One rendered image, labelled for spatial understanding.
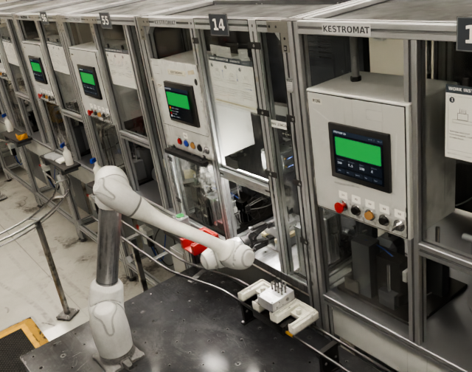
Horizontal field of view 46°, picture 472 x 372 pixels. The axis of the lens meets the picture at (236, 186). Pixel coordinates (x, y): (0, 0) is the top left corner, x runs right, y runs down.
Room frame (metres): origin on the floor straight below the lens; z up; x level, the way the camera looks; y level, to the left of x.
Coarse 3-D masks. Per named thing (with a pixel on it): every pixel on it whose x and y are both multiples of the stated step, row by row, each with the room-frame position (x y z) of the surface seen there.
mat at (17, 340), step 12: (24, 324) 3.32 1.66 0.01; (0, 336) 3.23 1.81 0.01; (12, 336) 3.20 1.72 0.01; (24, 336) 3.18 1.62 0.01; (36, 336) 3.16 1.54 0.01; (0, 348) 3.08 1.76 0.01; (12, 348) 3.06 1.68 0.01; (24, 348) 3.04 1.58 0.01; (0, 360) 2.96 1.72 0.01; (12, 360) 2.94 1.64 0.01
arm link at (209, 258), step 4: (208, 248) 2.15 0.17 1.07; (204, 252) 2.13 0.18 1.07; (208, 252) 2.12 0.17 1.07; (212, 252) 2.11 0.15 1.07; (204, 256) 2.11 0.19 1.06; (208, 256) 2.10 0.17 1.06; (212, 256) 2.10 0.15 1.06; (216, 256) 2.10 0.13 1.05; (204, 260) 2.10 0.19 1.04; (208, 260) 2.09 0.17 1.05; (212, 260) 2.09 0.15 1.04; (216, 260) 2.10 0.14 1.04; (204, 264) 2.10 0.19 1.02; (208, 264) 2.09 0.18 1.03; (212, 264) 2.09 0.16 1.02; (216, 264) 2.09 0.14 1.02; (220, 264) 2.09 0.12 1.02; (208, 268) 2.09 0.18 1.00; (212, 268) 2.09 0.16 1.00; (216, 268) 2.10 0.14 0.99; (220, 268) 2.11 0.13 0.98
